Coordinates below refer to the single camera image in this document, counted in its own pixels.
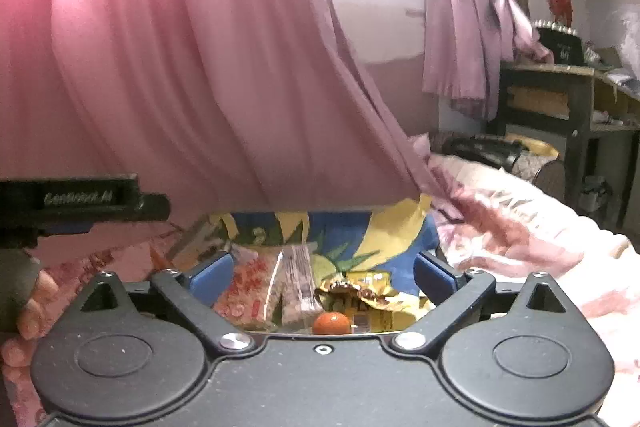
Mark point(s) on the purple curtain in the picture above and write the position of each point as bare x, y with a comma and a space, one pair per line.
460, 32

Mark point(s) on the blue yellow printed box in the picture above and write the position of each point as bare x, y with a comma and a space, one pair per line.
350, 227

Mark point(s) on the rice cracker packet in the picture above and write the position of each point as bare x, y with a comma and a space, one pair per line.
247, 287

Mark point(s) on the gold chestnut packet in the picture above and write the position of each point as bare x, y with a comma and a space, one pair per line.
350, 289

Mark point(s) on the pink curtain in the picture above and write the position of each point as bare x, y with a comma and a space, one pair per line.
175, 57

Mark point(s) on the black studded box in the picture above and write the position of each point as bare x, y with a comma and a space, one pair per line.
557, 47

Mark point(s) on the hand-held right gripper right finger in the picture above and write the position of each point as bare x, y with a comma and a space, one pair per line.
434, 276

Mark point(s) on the wooden desk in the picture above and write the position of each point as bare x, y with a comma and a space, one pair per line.
575, 82

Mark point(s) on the white plastic bag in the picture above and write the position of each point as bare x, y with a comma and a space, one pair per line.
629, 37

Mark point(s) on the black bag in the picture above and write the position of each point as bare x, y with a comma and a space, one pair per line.
480, 149

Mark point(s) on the person's left hand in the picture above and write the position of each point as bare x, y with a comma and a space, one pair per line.
42, 302

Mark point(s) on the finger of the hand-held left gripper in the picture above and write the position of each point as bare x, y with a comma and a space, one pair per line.
156, 207

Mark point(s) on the yellow green snack packet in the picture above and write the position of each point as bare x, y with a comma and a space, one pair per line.
390, 314

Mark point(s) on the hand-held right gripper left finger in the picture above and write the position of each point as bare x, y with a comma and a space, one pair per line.
215, 278

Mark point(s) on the clear wrapped snack packet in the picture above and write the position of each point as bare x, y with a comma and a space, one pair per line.
297, 282

